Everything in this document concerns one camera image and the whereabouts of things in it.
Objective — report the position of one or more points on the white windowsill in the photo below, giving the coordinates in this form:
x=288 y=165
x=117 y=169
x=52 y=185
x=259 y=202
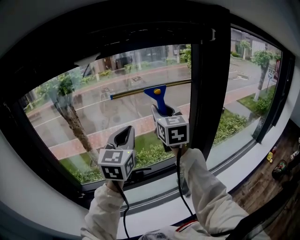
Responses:
x=239 y=173

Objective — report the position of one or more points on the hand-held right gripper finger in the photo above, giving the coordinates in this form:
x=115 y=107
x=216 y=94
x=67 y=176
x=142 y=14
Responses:
x=155 y=113
x=177 y=112

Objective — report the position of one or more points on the person's white printed jacket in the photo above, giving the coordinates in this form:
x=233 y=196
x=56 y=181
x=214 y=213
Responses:
x=187 y=232

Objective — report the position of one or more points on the black window frame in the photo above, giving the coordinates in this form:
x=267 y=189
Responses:
x=211 y=70

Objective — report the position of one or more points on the narrow fixed glass pane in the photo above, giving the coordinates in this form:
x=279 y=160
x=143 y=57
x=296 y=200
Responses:
x=150 y=194

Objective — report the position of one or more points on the person's left forearm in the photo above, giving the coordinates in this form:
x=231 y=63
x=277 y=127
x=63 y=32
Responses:
x=103 y=211

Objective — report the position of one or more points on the sash window glass pane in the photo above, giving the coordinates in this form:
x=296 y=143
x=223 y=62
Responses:
x=93 y=105

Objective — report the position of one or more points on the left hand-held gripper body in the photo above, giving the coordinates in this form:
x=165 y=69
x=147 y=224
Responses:
x=114 y=164

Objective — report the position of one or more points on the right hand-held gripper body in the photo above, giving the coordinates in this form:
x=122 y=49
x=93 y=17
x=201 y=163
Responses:
x=174 y=131

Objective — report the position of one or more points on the small yellow packet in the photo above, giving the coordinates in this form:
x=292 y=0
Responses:
x=270 y=157

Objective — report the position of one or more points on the wide fixed glass pane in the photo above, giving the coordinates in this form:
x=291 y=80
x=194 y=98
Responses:
x=239 y=93

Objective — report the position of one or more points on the blue squeegee with brass blade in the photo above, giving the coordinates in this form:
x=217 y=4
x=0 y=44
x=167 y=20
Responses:
x=160 y=103

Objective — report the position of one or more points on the black screen panel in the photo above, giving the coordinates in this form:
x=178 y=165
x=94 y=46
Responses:
x=257 y=220

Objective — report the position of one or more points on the black roller screen box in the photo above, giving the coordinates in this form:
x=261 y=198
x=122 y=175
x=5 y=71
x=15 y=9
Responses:
x=164 y=35

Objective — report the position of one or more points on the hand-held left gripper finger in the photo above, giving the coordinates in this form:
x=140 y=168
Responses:
x=131 y=140
x=113 y=138

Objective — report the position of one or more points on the person's right forearm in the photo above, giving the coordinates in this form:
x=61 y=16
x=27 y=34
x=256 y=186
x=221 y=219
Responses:
x=206 y=187

